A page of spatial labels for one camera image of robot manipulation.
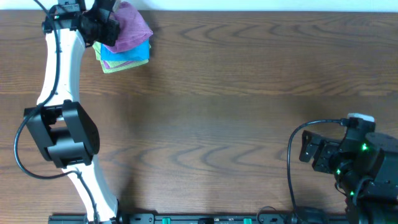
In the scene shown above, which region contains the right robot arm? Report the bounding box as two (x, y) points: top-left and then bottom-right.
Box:
(300, 131), (397, 224)

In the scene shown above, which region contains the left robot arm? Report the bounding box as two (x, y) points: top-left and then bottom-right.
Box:
(21, 1), (121, 223)

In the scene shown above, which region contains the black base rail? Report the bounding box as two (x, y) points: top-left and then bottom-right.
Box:
(47, 213), (349, 224)

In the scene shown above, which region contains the purple folded cloth in stack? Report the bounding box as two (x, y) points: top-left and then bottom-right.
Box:
(101, 60), (139, 69)

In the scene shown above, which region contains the bottom green folded cloth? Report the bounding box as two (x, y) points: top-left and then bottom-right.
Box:
(100, 60), (149, 73)

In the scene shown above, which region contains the purple microfiber cloth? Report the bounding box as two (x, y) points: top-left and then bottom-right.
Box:
(105, 1), (153, 53)

